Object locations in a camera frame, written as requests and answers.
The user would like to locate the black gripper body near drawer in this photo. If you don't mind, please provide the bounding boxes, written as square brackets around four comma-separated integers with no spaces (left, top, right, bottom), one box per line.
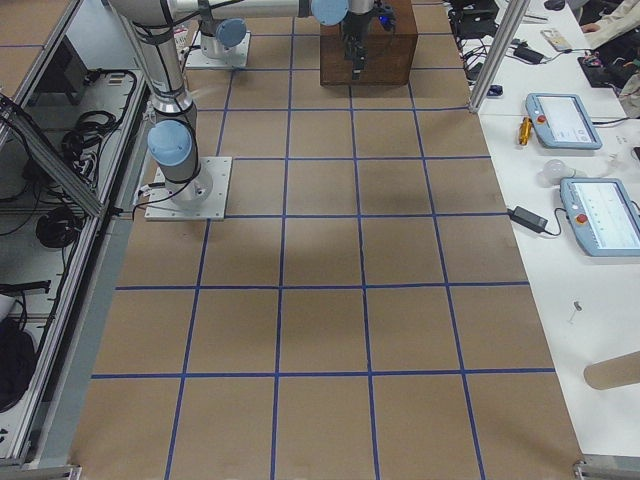
[342,22,369,63]

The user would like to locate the silver robot arm near drawer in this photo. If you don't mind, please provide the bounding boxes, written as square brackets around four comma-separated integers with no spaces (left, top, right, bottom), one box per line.
[168,0,395,80]

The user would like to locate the dark wooden drawer cabinet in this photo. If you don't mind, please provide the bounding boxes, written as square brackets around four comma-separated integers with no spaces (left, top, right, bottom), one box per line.
[320,1,418,86]

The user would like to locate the gold cylinder tool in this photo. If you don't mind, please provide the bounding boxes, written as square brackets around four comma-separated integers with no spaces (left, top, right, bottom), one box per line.
[518,117,532,146]

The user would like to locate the upper teach pendant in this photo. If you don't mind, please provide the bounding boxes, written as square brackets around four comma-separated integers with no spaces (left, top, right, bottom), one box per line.
[525,93,602,151]

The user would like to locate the teach pendant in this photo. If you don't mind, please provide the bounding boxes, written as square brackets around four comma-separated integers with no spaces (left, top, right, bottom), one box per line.
[560,178,639,257]
[525,93,602,151]

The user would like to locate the black adapter brick on table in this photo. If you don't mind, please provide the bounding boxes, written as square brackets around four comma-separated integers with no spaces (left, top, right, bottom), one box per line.
[507,206,548,233]

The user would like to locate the white light bulb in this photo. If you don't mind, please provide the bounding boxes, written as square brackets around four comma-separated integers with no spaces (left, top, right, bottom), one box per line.
[538,159,587,187]

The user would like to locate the lower teach pendant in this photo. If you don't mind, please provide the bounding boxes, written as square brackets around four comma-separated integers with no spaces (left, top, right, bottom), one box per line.
[560,178,639,257]

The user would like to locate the cardboard tube roll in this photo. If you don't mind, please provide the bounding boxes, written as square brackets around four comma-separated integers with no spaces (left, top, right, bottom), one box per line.
[583,351,640,390]

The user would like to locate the aluminium frame post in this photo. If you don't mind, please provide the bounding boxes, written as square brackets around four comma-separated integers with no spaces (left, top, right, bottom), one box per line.
[468,0,530,114]

